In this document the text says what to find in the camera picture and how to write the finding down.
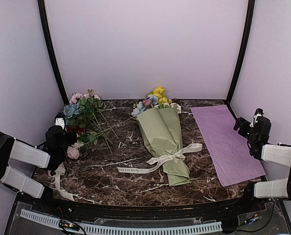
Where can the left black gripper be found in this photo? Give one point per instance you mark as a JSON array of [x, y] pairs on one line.
[[72, 138]]

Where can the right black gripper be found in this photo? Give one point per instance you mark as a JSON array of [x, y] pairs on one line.
[[239, 124]]

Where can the white and red flower stem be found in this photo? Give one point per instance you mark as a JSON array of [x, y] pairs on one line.
[[177, 107]]

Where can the blue fake flower stem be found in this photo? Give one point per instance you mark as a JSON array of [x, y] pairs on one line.
[[144, 105]]

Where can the peach and green wrapping paper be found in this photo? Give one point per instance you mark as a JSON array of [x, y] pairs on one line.
[[161, 132]]

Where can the cream printed ribbon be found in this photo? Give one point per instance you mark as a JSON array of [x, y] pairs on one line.
[[191, 148]]

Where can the yellow fake flower stem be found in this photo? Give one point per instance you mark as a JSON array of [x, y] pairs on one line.
[[158, 98]]

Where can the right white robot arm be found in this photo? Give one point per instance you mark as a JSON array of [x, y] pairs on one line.
[[278, 155]]

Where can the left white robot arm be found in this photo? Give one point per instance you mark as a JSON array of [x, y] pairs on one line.
[[13, 149]]

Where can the blue fake flower on table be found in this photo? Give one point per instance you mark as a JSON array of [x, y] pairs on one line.
[[71, 110]]

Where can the pink fake flower bunch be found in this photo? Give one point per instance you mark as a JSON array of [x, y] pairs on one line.
[[91, 125]]

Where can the purple wrapping paper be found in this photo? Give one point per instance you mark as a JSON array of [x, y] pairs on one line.
[[228, 150]]

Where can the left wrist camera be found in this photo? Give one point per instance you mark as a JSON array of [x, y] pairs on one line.
[[59, 121]]

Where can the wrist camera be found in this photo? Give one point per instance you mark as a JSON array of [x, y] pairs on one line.
[[59, 121], [258, 113]]

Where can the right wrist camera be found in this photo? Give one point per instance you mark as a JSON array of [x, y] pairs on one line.
[[258, 113]]

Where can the white slotted cable duct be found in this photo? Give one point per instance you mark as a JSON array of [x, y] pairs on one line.
[[120, 227]]

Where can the black front rail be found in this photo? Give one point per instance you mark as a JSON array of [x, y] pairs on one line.
[[227, 211]]

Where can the right black frame post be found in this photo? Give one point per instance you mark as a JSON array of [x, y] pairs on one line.
[[242, 51]]

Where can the black frame post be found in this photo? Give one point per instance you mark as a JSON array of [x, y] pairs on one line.
[[50, 49], [242, 51]]

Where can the left black frame post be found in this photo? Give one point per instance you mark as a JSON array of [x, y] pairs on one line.
[[50, 49]]

